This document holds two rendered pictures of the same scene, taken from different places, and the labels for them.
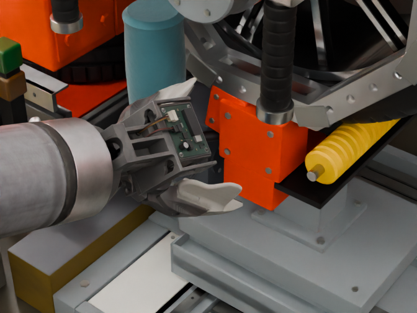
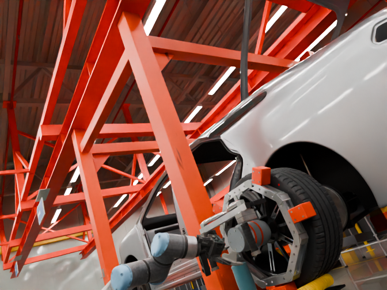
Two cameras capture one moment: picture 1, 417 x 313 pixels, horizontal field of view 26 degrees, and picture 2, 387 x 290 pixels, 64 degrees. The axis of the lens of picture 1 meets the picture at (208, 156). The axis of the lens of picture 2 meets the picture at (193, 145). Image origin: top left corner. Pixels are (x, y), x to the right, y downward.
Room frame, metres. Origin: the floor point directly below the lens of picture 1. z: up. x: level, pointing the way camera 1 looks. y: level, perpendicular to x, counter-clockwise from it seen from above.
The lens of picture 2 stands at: (-0.63, -0.32, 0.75)
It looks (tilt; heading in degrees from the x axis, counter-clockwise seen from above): 22 degrees up; 12
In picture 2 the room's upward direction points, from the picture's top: 21 degrees counter-clockwise
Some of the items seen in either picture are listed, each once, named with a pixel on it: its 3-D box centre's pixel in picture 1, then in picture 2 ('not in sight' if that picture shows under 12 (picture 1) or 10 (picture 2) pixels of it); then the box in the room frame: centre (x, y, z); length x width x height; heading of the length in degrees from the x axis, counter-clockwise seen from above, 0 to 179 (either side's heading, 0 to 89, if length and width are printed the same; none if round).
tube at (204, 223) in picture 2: not in sight; (219, 211); (1.12, 0.07, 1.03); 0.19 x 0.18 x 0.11; 142
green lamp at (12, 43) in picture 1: (4, 54); not in sight; (1.18, 0.31, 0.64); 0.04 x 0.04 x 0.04; 52
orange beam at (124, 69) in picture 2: not in sight; (104, 108); (2.02, 1.04, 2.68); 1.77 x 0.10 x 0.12; 52
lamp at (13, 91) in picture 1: (8, 82); not in sight; (1.18, 0.31, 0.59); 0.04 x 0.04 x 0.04; 52
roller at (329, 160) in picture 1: (361, 130); (315, 286); (1.16, -0.24, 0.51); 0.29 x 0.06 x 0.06; 142
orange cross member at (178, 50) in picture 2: not in sight; (252, 70); (2.51, -0.56, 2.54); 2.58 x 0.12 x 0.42; 142
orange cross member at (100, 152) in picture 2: not in sight; (174, 153); (3.70, 0.96, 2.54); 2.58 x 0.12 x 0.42; 142
